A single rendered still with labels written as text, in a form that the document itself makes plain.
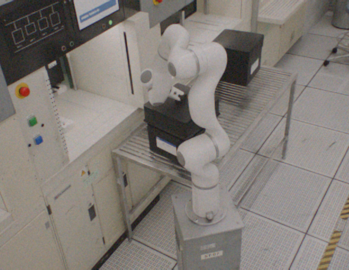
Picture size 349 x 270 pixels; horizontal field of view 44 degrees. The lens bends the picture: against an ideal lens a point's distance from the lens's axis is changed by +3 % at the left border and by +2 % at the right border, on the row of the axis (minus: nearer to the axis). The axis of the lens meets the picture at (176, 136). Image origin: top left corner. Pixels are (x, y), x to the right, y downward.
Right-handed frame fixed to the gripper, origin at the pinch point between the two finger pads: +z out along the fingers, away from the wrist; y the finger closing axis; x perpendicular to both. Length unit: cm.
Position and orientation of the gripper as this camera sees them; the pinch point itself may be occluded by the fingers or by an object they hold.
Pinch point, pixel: (179, 98)
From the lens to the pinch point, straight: 218.8
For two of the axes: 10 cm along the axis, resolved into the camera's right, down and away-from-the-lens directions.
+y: -7.7, -3.5, 5.4
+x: -4.2, 9.1, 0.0
